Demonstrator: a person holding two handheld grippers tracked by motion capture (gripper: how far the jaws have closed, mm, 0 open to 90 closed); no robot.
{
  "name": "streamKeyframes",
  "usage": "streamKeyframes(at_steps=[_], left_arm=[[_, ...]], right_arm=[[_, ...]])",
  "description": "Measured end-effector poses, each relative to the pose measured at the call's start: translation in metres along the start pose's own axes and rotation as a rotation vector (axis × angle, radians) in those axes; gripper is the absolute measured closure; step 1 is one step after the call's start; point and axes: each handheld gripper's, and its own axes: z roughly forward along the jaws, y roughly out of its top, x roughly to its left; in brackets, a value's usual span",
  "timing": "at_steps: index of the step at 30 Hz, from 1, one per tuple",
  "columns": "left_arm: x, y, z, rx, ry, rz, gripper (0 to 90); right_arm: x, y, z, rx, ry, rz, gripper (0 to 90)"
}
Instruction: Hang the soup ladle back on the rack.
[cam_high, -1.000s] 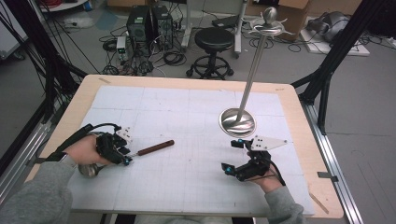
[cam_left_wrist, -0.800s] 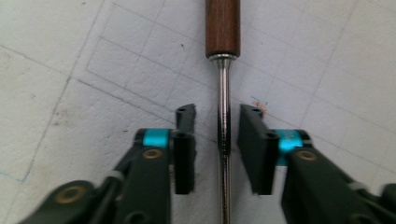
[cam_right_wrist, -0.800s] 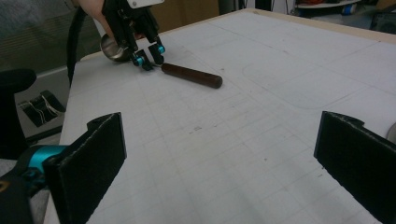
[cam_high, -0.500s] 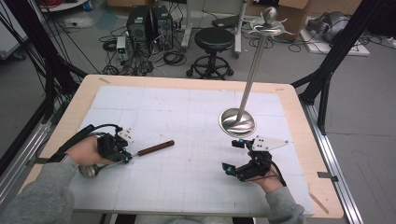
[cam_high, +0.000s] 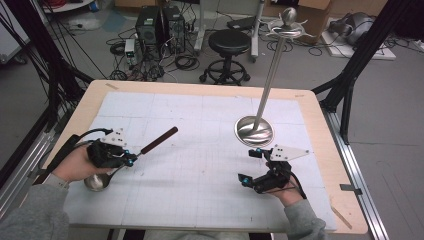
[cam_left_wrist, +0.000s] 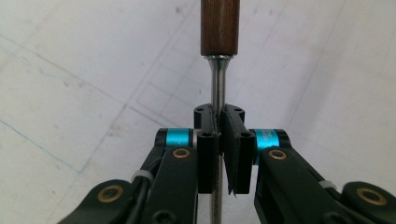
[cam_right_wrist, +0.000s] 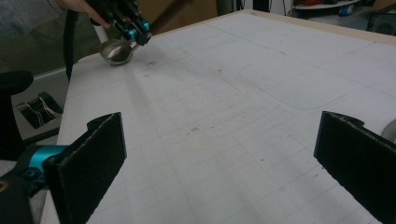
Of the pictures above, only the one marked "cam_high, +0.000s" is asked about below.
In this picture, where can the steel utensil stand with hooks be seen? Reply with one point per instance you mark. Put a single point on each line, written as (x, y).
(255, 132)

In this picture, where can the cardboard box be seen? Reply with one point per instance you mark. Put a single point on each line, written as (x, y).
(315, 20)

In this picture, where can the black metal frame strut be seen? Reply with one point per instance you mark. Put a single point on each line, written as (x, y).
(363, 50)

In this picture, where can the person's left hand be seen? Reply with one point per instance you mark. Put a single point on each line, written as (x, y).
(75, 165)

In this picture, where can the black flat laptop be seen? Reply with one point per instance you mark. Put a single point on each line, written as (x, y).
(240, 22)

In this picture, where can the person's right hand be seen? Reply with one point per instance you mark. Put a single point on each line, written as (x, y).
(288, 196)

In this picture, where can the black computer tower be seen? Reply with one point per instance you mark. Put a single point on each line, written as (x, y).
(175, 28)
(148, 30)

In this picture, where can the small white power supply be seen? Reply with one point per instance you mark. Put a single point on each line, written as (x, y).
(130, 50)

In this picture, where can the black round stool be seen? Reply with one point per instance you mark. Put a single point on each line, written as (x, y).
(229, 41)

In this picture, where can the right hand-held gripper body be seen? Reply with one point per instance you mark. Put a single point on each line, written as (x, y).
(278, 178)

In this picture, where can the white flat board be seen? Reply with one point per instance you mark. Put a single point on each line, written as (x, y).
(383, 53)

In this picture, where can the beige tape strip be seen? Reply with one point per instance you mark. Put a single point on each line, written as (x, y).
(111, 86)
(341, 217)
(299, 96)

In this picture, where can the aluminium rail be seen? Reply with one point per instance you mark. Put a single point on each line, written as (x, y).
(356, 180)
(20, 170)

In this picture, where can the white grid mat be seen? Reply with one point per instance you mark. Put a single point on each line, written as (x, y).
(200, 186)

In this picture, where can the grey bag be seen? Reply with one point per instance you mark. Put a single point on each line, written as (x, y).
(355, 28)

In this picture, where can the white stand leg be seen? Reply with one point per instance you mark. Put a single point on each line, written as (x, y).
(256, 33)

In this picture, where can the black tape piece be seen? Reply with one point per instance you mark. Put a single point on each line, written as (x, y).
(350, 189)

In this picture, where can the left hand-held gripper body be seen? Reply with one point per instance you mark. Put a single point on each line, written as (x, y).
(106, 155)

